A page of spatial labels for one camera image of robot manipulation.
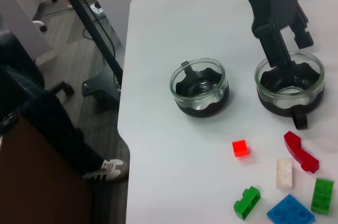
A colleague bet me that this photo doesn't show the glass teacup with black sleeve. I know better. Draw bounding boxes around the glass teacup with black sleeve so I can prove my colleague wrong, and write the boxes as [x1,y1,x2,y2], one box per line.
[254,50,326,130]
[168,58,230,118]

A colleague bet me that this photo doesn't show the dark red curved toy block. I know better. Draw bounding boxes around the dark red curved toy block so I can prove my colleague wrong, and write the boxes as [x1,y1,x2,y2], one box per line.
[283,130,320,174]

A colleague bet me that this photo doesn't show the small red cube brick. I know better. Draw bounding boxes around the small red cube brick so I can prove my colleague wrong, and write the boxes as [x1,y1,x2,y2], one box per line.
[231,139,250,158]

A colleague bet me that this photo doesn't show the white toy brick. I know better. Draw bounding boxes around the white toy brick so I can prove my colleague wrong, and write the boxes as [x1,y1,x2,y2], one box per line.
[276,157,294,190]

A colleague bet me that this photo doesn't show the green rectangular toy brick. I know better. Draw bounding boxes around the green rectangular toy brick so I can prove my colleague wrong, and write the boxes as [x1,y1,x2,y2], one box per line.
[311,178,335,216]

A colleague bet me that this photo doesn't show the green stepped toy brick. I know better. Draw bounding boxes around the green stepped toy brick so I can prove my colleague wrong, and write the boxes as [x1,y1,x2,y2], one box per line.
[233,185,261,221]

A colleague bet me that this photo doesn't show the blue square toy brick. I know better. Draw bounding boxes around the blue square toy brick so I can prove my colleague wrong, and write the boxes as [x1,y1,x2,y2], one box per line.
[266,194,316,224]

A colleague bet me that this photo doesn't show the white power strip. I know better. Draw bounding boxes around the white power strip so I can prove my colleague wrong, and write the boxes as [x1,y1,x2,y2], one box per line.
[89,2,104,15]

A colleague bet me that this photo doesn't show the white striped sneaker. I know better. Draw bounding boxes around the white striped sneaker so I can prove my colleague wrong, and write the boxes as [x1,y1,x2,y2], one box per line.
[81,158,130,182]

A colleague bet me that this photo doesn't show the black office chair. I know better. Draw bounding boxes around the black office chair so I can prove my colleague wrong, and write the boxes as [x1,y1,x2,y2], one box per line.
[0,30,75,98]

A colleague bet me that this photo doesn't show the person's dark trousered leg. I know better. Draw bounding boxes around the person's dark trousered leg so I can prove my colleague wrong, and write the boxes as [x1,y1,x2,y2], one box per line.
[0,64,106,180]

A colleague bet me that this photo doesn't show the grey partition panel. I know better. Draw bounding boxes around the grey partition panel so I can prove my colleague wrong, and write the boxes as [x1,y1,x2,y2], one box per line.
[0,0,53,62]

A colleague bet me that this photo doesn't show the black metal stand frame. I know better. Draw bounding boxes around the black metal stand frame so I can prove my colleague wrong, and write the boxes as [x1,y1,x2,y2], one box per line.
[51,0,125,108]

